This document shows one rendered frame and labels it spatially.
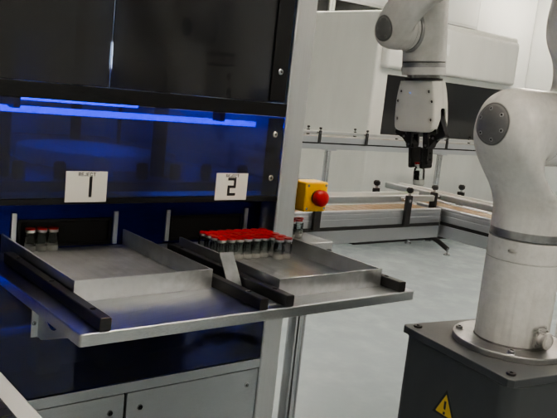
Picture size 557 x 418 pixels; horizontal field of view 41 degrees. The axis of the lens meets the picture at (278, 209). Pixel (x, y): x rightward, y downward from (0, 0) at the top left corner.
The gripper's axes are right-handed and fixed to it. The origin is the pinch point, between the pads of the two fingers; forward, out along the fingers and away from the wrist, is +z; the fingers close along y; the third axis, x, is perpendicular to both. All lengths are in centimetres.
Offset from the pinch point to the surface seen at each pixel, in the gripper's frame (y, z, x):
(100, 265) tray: -31, 20, -54
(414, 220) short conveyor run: -45, 26, 55
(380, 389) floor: -110, 117, 117
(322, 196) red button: -32.2, 12.2, 4.3
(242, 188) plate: -36.2, 8.9, -16.5
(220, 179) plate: -36.3, 6.4, -22.6
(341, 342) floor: -161, 116, 144
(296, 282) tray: -2.3, 20.8, -30.8
